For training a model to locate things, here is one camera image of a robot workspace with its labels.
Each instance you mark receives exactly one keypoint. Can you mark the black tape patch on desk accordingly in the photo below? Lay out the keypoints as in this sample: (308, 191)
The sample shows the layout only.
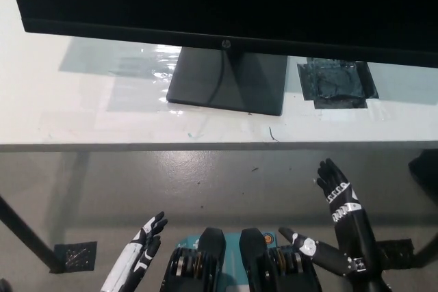
(337, 83)

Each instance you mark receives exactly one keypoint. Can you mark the black bulky object on floor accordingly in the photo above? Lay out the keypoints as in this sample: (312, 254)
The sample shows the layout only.
(426, 174)

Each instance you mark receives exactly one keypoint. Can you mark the black metal table leg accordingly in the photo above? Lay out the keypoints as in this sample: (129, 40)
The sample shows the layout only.
(27, 232)

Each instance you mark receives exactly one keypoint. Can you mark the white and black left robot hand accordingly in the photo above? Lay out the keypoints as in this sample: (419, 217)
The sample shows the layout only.
(137, 252)

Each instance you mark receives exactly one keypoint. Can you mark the clear plastic film sheet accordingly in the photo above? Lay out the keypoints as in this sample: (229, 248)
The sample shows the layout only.
(130, 61)

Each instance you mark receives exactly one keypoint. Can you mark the black floor tape patch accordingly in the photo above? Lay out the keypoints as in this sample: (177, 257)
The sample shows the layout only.
(77, 255)
(397, 252)

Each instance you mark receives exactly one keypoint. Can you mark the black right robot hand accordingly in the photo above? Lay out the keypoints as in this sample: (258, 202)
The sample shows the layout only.
(352, 234)

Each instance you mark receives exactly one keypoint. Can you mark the black HP computer monitor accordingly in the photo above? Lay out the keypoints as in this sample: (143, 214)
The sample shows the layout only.
(219, 1)

